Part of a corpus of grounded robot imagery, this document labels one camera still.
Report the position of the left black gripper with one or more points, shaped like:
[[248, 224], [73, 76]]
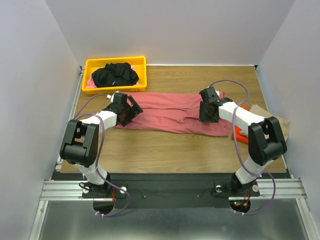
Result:
[[135, 111]]

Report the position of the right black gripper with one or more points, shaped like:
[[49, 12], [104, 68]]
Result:
[[204, 111]]

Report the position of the pink red t shirt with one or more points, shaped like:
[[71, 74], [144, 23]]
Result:
[[175, 113]]

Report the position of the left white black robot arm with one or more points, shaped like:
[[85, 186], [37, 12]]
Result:
[[84, 137]]

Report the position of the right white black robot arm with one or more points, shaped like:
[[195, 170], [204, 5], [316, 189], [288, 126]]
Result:
[[266, 141]]

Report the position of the black t shirt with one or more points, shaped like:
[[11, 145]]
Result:
[[115, 75]]

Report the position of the folded orange t shirt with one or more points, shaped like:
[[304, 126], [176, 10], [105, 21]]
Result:
[[240, 137]]

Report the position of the light pink t shirt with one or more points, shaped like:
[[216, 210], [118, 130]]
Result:
[[91, 84]]

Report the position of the yellow plastic bin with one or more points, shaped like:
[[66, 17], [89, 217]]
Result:
[[92, 65]]

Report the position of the folded beige t shirt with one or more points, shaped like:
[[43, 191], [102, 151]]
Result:
[[284, 124]]

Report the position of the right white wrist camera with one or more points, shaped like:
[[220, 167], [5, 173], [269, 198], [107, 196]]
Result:
[[218, 93]]

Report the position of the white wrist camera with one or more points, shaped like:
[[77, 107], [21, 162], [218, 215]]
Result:
[[218, 93], [111, 96]]

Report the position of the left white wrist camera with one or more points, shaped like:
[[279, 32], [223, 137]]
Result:
[[111, 96]]

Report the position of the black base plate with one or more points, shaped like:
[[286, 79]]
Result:
[[161, 191]]

